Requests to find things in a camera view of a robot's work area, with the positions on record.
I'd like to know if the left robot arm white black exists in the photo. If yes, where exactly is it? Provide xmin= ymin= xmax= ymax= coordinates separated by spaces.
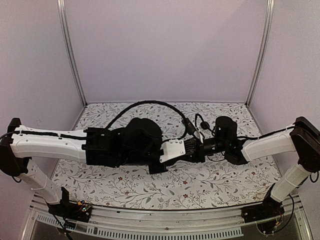
xmin=0 ymin=117 xmax=167 ymax=217

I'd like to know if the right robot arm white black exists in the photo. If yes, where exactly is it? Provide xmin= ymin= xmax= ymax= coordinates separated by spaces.
xmin=195 ymin=116 xmax=320 ymax=218

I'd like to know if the floral table mat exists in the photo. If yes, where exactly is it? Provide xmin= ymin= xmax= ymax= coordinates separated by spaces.
xmin=52 ymin=102 xmax=280 ymax=210

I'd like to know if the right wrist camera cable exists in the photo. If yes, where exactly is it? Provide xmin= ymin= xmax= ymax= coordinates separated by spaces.
xmin=194 ymin=113 xmax=216 ymax=133

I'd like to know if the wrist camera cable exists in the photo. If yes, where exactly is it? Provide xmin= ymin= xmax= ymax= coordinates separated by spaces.
xmin=194 ymin=113 xmax=216 ymax=133
xmin=103 ymin=100 xmax=198 ymax=141

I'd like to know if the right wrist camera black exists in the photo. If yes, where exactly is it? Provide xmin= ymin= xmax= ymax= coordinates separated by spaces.
xmin=190 ymin=121 xmax=212 ymax=142

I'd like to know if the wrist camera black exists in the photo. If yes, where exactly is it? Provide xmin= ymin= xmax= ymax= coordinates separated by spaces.
xmin=190 ymin=121 xmax=212 ymax=142
xmin=159 ymin=138 xmax=199 ymax=164

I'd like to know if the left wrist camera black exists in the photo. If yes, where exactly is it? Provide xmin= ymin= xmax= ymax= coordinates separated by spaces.
xmin=159 ymin=138 xmax=199 ymax=164

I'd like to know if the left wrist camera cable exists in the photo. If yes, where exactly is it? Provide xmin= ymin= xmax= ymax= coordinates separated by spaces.
xmin=103 ymin=100 xmax=198 ymax=141

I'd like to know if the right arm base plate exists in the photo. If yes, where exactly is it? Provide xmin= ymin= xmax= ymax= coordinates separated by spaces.
xmin=241 ymin=192 xmax=285 ymax=235

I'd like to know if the aluminium front rail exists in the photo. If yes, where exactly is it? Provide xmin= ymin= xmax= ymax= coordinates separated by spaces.
xmin=21 ymin=195 xmax=316 ymax=240

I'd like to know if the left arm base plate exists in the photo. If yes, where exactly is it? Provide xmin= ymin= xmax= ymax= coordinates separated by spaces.
xmin=48 ymin=187 xmax=93 ymax=223

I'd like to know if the right aluminium corner post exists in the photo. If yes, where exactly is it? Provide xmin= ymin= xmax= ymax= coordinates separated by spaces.
xmin=245 ymin=0 xmax=275 ymax=108

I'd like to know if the aluminium corner post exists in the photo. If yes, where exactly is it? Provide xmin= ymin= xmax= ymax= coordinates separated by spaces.
xmin=56 ymin=0 xmax=88 ymax=107
xmin=245 ymin=0 xmax=275 ymax=108

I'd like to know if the left aluminium corner post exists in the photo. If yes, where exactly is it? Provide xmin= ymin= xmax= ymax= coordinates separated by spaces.
xmin=56 ymin=0 xmax=88 ymax=107

